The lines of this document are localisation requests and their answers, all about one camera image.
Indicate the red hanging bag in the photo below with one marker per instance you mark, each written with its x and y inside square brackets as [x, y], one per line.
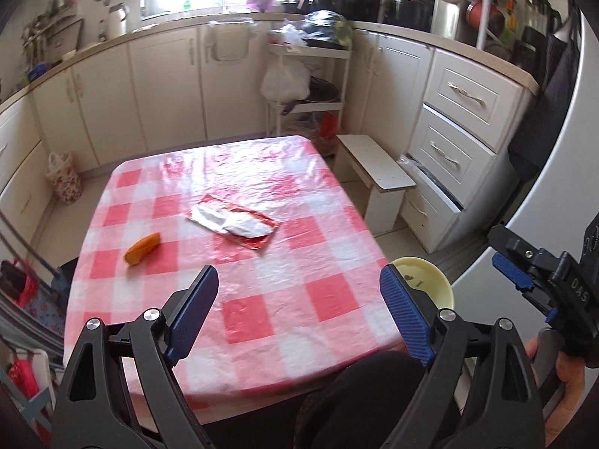
[18, 283]

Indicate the open white drawer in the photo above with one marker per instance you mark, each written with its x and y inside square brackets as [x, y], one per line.
[430, 210]

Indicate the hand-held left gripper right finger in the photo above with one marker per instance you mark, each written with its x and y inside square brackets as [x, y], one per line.
[406, 318]

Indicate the utensil rack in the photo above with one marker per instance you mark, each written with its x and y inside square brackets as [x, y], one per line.
[51, 28]

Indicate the white kettle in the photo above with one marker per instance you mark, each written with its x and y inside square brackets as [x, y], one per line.
[117, 19]

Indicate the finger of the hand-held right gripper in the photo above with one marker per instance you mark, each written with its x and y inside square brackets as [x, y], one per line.
[510, 271]
[543, 301]

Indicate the white kitchen base cabinets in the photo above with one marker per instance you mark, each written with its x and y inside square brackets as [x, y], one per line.
[164, 84]

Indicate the green vegetables in bag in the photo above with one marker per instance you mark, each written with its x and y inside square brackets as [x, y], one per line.
[327, 28]

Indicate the red checkered tablecloth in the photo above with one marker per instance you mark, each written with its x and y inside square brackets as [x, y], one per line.
[281, 290]

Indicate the steel canister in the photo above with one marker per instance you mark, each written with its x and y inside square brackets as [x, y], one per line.
[444, 11]

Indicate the white step stool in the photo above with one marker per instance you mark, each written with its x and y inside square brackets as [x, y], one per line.
[379, 177]

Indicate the person's right hand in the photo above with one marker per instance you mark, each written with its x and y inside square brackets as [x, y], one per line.
[571, 383]

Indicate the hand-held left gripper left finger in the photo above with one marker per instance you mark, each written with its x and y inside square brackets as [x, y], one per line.
[193, 308]

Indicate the crumpled clear plastic bag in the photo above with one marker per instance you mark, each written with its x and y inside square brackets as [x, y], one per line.
[292, 36]

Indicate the white refrigerator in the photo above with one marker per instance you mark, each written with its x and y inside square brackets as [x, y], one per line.
[561, 173]

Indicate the dark pan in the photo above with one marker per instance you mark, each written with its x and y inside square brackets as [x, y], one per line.
[323, 92]

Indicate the white plastic bag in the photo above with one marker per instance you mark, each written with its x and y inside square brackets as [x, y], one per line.
[285, 79]

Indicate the white shelf rack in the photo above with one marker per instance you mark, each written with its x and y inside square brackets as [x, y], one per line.
[309, 79]

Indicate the white hanging plastic bin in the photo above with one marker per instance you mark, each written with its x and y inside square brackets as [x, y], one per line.
[229, 42]

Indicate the black apron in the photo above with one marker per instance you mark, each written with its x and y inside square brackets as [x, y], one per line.
[552, 98]

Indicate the silver foil wrapper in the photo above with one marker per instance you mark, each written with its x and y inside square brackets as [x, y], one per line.
[229, 222]

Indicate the black pot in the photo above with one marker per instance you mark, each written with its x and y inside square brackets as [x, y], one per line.
[407, 11]

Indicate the red foil wrapper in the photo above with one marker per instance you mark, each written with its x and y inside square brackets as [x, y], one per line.
[255, 243]

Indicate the person's black pants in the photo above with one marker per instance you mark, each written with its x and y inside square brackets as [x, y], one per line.
[374, 402]

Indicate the floral bag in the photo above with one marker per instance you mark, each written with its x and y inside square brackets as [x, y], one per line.
[63, 177]

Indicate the pale yellow bowl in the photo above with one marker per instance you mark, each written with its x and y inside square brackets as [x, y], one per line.
[421, 283]

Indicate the red plastic bag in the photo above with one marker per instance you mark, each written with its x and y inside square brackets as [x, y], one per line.
[327, 126]

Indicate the red pot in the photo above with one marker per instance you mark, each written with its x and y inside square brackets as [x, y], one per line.
[482, 13]

